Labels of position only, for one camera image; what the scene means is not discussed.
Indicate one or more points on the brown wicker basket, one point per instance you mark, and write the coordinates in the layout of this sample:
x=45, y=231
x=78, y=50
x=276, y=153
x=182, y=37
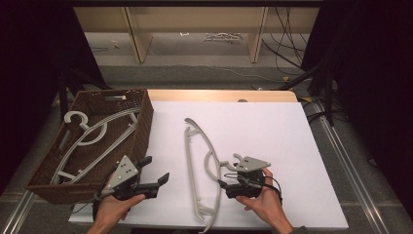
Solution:
x=139, y=136

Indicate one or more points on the black metal stand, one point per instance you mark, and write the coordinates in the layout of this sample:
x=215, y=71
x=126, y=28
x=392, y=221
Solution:
x=63, y=94
x=326, y=84

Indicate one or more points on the white table sheet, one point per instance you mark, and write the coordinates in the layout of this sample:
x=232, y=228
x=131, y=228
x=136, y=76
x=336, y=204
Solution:
x=259, y=130

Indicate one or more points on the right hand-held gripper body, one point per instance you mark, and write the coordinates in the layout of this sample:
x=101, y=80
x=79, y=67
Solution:
x=251, y=164

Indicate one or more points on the beige wooden desk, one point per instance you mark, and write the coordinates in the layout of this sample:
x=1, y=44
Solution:
x=195, y=19

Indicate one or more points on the grey plastic clothes hanger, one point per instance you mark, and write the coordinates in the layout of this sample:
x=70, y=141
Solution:
x=189, y=162
x=102, y=136
x=75, y=113

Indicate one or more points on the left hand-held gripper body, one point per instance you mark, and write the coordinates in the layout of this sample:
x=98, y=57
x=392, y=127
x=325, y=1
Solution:
x=125, y=172

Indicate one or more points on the aluminium floor rail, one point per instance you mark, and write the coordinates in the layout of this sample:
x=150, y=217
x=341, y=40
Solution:
x=18, y=214
x=357, y=169

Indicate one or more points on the person's right hand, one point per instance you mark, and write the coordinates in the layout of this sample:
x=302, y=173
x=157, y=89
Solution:
x=268, y=201

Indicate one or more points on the pile of white things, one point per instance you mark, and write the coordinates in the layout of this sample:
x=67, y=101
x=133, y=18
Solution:
x=224, y=37

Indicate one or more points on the person's left hand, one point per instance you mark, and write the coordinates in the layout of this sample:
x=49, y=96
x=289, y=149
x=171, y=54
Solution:
x=110, y=209

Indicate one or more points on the black curtain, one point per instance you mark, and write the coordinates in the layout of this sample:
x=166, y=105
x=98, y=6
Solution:
x=373, y=65
x=32, y=65

